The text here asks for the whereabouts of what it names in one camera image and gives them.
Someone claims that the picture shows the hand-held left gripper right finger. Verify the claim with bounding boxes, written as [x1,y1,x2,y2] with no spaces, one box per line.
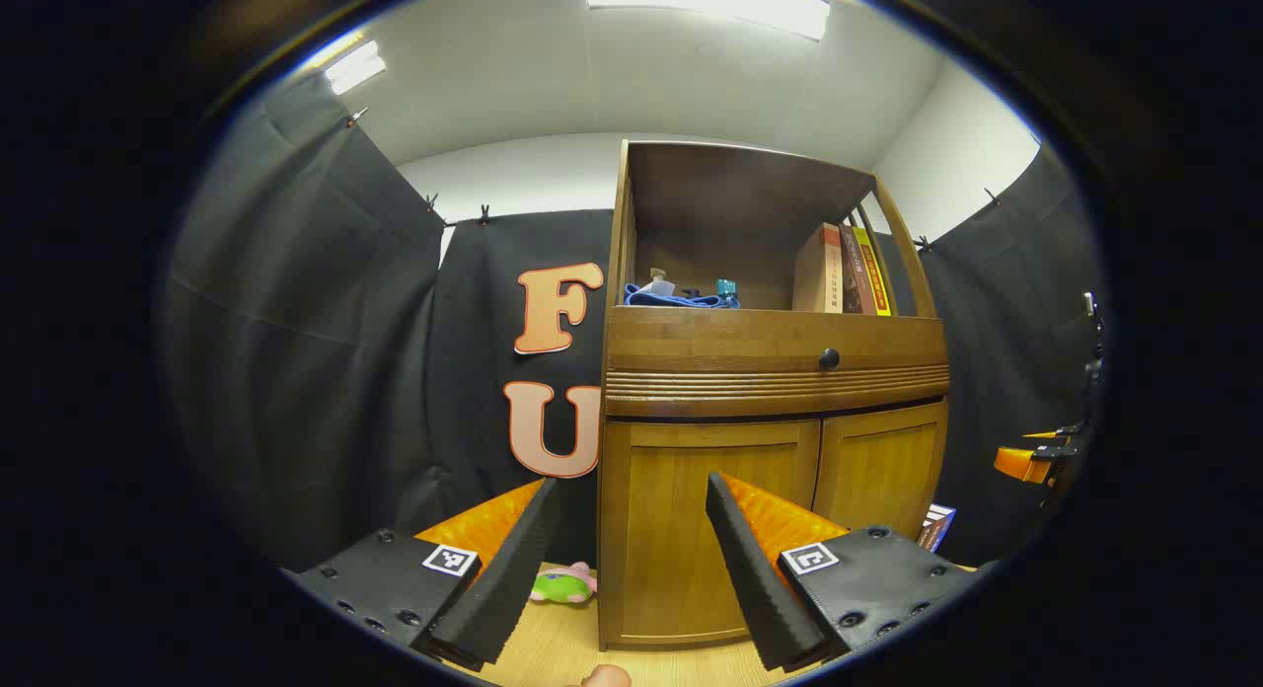
[705,472,991,673]

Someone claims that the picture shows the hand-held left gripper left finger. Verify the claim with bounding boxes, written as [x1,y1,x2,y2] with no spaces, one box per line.
[279,477,560,673]

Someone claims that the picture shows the wooden cabinet door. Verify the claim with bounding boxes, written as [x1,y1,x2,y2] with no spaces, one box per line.
[814,401,948,560]
[602,418,822,649]

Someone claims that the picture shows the wooden double-door shoe cabinet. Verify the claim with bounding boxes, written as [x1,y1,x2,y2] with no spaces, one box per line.
[595,139,951,653]

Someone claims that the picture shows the wooden cabinet drawer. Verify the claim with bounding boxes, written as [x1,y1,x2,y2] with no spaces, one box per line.
[604,307,950,419]

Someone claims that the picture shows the green plush toy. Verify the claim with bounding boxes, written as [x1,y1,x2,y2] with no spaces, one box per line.
[530,562,598,606]

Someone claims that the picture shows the red book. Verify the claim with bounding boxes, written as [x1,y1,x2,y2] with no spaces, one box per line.
[839,223,879,315]

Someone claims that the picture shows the blue cloth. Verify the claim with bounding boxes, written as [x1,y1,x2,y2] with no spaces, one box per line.
[623,282,741,309]

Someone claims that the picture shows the ceiling light panel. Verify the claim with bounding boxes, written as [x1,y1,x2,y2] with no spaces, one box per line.
[587,0,832,41]
[324,40,388,96]

